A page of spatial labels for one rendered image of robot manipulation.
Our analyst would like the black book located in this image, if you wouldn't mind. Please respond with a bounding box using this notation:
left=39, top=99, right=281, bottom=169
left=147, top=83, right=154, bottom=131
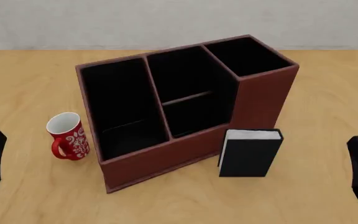
left=218, top=128, right=285, bottom=178

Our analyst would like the red-brown desk caddy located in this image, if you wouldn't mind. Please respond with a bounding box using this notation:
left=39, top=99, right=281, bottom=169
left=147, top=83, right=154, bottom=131
left=75, top=34, right=300, bottom=195

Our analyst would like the red mug with white pattern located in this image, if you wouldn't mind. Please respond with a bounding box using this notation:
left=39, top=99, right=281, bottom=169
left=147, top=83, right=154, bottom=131
left=45, top=111, right=91, bottom=161

